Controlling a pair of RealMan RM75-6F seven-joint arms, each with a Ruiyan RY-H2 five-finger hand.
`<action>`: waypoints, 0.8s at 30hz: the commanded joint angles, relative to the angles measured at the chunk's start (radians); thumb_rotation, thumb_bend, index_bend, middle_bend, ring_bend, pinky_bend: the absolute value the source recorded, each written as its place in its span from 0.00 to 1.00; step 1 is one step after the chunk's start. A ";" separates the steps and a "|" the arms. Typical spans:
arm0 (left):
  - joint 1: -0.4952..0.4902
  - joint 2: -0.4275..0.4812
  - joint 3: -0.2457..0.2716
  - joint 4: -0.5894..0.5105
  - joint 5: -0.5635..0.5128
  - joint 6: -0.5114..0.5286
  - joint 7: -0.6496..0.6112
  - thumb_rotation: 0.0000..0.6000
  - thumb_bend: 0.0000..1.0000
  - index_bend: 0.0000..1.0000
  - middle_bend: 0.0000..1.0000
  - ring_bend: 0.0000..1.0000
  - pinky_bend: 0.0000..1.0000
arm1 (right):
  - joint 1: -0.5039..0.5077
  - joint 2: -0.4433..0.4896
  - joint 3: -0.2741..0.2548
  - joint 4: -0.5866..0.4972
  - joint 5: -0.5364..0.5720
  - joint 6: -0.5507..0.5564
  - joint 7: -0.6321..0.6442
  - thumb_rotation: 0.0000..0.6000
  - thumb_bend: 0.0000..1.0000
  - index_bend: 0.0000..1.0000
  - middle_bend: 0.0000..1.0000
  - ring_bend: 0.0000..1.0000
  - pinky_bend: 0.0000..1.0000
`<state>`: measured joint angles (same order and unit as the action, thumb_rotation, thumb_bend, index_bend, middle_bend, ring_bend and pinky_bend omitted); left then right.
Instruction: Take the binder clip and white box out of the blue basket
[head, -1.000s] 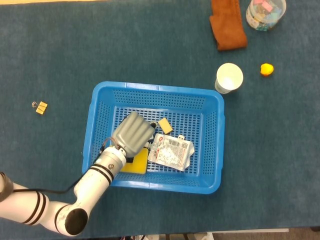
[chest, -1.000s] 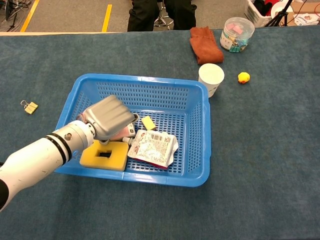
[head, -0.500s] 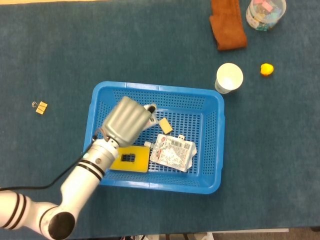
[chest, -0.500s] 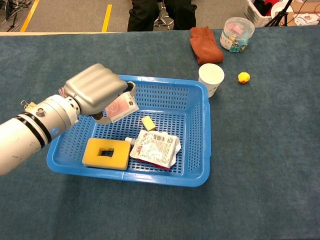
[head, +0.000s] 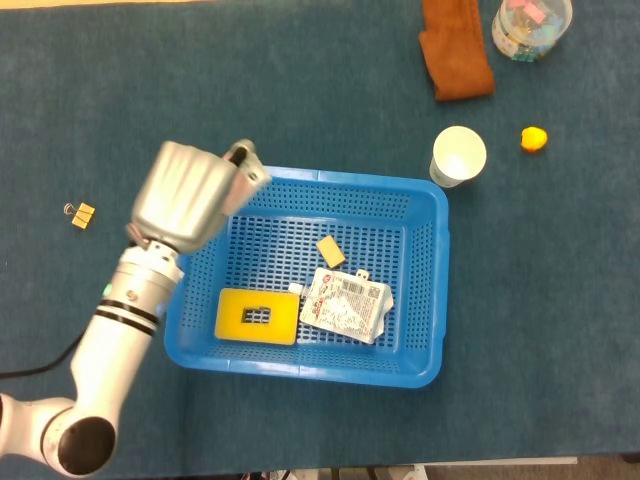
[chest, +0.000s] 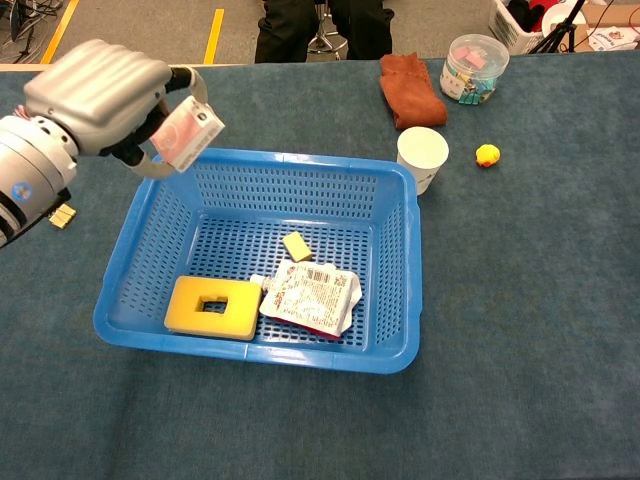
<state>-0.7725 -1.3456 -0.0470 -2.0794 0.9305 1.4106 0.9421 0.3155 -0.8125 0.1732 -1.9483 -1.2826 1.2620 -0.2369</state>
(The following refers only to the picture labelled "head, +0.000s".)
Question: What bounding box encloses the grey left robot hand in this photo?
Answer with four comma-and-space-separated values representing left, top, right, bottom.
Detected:
127, 139, 259, 254

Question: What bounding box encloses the blue perforated plastic basket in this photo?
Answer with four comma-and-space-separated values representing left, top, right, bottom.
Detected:
164, 164, 450, 389

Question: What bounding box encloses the clear jar of coloured clips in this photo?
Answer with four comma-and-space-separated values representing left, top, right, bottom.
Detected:
491, 0, 574, 57

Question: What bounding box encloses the teal felt table cover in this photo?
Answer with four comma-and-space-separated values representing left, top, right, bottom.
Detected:
0, 0, 640, 476

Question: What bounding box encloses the small yellow sponge block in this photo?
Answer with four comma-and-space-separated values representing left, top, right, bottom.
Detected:
315, 235, 347, 268

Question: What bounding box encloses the white printed spout pouch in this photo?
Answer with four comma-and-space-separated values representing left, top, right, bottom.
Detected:
288, 267, 396, 346

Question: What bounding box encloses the white paper cup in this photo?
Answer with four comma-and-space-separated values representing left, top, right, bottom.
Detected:
428, 125, 488, 189

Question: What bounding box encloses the brown folded cloth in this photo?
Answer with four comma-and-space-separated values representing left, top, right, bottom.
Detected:
418, 0, 497, 103

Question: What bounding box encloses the yellow rubber duck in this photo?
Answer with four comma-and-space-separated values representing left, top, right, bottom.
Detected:
519, 126, 549, 154

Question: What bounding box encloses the yellow rectangular frame with hole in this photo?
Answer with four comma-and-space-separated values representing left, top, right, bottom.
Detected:
214, 287, 302, 348

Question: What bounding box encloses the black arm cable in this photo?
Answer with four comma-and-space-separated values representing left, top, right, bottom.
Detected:
0, 337, 87, 380

